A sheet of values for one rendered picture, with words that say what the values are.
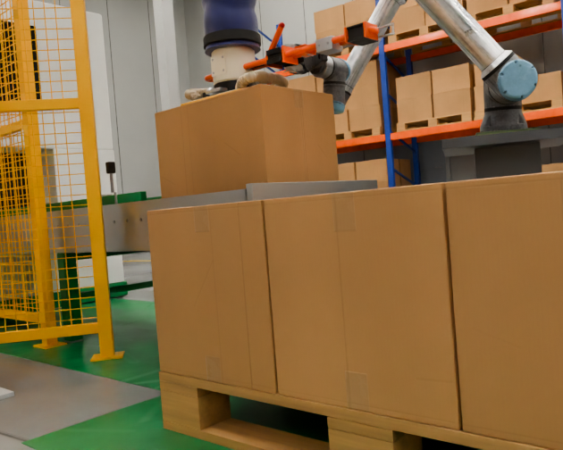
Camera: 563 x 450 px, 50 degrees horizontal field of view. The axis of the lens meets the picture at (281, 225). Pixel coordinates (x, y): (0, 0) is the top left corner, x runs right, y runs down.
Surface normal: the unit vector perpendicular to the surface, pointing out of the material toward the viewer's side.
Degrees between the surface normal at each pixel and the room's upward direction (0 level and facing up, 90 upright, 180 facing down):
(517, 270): 90
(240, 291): 90
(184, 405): 90
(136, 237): 90
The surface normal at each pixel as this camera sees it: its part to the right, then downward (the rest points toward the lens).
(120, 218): -0.67, 0.07
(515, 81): -0.06, 0.16
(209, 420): 0.74, -0.04
